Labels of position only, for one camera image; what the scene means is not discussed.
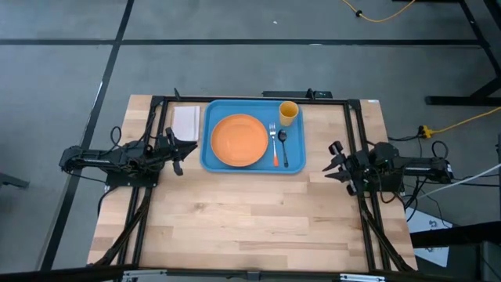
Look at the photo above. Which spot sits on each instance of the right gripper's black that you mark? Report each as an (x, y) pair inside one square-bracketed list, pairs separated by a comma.
[(354, 168)]

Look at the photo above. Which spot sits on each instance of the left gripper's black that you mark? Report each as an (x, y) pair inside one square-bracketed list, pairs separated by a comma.
[(166, 150)]

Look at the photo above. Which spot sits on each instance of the orange plate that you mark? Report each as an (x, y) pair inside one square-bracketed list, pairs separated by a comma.
[(239, 140)]

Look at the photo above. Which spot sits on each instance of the black spoon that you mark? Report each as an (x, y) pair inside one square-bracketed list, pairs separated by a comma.
[(283, 147)]

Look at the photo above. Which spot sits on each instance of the yellow cup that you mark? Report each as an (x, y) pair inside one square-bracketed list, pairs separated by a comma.
[(288, 113)]

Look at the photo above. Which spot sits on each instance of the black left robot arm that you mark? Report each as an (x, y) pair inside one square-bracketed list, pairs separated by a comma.
[(105, 158)]

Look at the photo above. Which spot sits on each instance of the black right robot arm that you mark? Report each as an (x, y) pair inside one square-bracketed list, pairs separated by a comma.
[(415, 168)]

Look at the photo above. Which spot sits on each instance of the blue plastic tray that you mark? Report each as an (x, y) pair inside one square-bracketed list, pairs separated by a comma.
[(293, 156)]

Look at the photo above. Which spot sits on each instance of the white folded napkin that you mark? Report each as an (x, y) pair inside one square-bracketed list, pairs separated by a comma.
[(186, 123)]

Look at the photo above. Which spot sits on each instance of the yellow power plug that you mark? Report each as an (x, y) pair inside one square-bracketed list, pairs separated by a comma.
[(426, 131)]

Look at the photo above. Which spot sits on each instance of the white paper sheet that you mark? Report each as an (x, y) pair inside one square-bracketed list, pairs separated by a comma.
[(428, 227)]

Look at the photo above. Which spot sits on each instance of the black equipment case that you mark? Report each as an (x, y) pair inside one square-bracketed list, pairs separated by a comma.
[(462, 246)]

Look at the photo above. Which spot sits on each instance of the black aluminium table frame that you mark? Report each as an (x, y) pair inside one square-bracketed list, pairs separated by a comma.
[(366, 219)]

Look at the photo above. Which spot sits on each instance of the black table leg frame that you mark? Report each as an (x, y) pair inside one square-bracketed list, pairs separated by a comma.
[(481, 58)]

